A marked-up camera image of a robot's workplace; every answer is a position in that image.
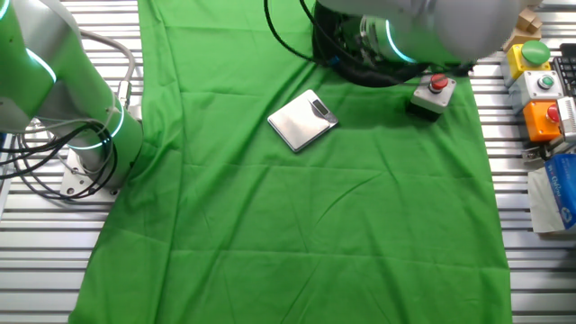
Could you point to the black leather steering wheel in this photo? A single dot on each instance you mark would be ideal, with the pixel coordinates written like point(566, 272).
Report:
point(373, 81)

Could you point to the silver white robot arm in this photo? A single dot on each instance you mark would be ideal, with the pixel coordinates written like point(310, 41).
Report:
point(450, 22)

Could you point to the silver kitchen scale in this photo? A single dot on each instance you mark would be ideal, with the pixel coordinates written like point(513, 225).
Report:
point(297, 123)

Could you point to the green cloth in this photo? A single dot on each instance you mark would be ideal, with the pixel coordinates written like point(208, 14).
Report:
point(270, 225)

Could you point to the grey box large red button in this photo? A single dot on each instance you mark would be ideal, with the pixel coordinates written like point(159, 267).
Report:
point(443, 99)

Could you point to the small metal clamp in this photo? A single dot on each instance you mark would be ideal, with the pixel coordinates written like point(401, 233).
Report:
point(535, 153)

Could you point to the yellow box green mushroom button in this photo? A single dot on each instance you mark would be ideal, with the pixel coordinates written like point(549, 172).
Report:
point(517, 60)

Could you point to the orange box red button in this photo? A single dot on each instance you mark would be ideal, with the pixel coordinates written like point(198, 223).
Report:
point(537, 121)

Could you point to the grey box green button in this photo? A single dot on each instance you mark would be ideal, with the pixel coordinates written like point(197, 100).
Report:
point(531, 87)

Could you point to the wooden block puzzle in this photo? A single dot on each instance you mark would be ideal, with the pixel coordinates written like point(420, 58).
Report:
point(526, 27)

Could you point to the blue and white tissue pack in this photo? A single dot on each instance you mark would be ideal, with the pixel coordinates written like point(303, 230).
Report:
point(562, 189)

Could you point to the white ribbed box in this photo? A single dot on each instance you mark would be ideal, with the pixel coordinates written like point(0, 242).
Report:
point(568, 119)

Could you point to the black keyboard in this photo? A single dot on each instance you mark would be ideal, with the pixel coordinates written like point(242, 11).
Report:
point(568, 72)

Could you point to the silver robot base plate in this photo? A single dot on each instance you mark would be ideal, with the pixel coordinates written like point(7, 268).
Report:
point(72, 180)

